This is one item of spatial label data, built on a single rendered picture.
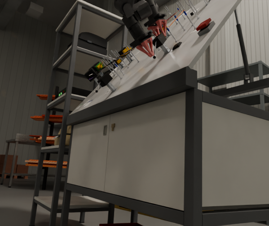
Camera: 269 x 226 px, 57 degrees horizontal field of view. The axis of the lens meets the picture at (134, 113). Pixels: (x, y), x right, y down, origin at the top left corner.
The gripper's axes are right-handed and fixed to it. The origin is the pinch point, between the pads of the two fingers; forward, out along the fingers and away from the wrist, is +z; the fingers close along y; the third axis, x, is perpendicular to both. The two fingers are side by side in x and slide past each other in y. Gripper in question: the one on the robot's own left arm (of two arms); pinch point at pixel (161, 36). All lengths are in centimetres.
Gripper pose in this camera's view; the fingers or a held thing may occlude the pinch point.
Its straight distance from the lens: 126.9
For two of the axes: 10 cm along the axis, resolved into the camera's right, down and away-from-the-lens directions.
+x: -6.4, 2.8, -7.1
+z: 3.9, 9.2, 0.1
